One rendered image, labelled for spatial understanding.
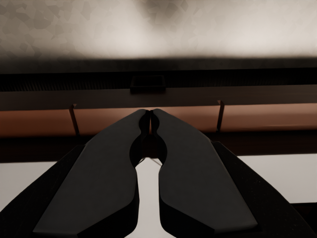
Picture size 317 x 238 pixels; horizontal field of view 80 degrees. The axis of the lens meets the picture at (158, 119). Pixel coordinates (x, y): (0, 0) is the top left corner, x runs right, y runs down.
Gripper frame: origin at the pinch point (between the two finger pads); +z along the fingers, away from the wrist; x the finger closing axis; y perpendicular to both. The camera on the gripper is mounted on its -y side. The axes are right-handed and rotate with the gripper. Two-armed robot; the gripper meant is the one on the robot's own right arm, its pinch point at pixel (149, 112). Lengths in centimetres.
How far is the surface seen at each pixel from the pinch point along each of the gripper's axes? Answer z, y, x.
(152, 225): 5.6, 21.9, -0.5
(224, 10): 24.2, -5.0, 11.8
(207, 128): 9.6, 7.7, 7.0
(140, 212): 5.6, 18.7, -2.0
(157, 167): 5.6, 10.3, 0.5
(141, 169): 5.6, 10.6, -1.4
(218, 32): 24.2, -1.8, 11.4
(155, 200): 5.6, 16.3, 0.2
